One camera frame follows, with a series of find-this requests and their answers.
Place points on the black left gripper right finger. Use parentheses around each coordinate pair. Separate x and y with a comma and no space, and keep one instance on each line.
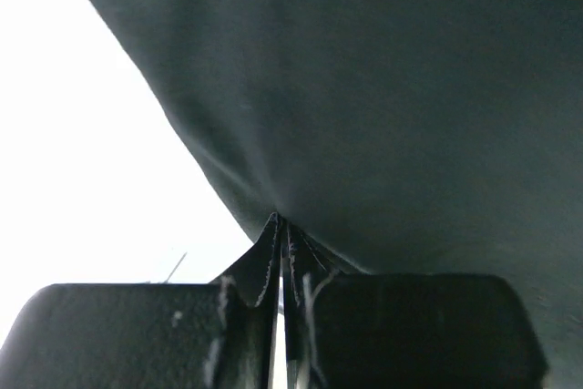
(403,330)

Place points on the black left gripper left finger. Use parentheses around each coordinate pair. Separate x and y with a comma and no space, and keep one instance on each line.
(152,335)

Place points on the black printed t-shirt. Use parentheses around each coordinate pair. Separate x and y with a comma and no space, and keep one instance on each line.
(400,135)

